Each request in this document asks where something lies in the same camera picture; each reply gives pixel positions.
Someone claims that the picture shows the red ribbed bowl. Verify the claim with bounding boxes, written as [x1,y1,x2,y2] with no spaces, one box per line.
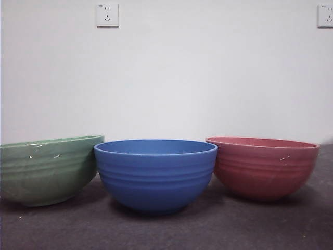
[205,135,322,202]

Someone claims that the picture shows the green ribbed bowl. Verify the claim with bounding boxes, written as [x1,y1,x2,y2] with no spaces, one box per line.
[0,134,106,207]

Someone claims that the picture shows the blue ribbed bowl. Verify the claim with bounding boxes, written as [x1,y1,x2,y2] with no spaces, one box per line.
[94,139,219,215]

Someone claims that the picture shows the white wall socket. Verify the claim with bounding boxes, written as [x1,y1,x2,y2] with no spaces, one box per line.
[96,3,120,28]
[317,4,333,29]

